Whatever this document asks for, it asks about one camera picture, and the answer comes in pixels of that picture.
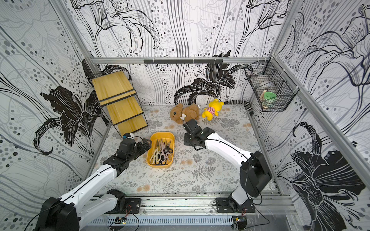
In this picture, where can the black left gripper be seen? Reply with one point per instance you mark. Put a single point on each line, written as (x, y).
(148, 146)

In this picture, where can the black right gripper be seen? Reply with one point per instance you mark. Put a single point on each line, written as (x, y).
(190, 127)

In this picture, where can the beige kitchen scissors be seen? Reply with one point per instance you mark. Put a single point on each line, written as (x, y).
(156, 157)

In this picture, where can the pink scissors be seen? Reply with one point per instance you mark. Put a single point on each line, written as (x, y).
(163, 157)

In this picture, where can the blue handled scissors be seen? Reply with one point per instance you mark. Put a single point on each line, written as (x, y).
(168, 149)

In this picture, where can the small black scissors front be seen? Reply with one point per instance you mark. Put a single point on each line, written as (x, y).
(169, 157)

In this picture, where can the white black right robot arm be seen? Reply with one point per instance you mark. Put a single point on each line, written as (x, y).
(255, 173)

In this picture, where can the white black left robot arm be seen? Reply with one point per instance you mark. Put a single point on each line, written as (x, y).
(75, 209)

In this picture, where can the yellow plastic storage box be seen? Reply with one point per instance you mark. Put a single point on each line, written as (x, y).
(158, 136)

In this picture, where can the brown plush dog toy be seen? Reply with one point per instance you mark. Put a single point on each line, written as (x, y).
(180, 114)

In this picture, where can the yellow plush bear toy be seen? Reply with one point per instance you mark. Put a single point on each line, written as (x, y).
(212, 110)

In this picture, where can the green lid jar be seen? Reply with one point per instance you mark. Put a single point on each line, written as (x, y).
(269, 99)

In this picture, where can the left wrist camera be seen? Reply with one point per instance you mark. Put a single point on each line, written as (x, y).
(127, 136)

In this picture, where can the wooden shelf black frame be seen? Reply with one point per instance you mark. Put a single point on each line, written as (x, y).
(119, 100)

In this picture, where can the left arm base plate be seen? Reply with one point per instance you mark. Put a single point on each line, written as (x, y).
(124, 204)

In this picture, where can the black wall hook rail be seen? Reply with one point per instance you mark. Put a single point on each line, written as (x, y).
(183, 61)

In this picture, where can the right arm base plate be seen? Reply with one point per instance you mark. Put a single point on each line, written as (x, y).
(229, 205)

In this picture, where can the white slotted cable duct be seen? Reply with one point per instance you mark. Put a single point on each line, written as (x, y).
(162, 220)

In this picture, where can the black wire wall basket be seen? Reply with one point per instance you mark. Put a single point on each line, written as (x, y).
(266, 76)

